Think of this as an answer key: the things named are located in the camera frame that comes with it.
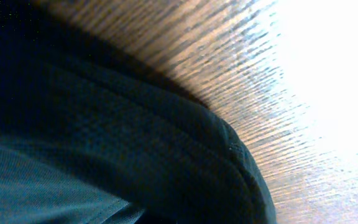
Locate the black t-shirt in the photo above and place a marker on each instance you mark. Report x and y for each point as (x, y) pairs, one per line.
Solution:
(84, 143)

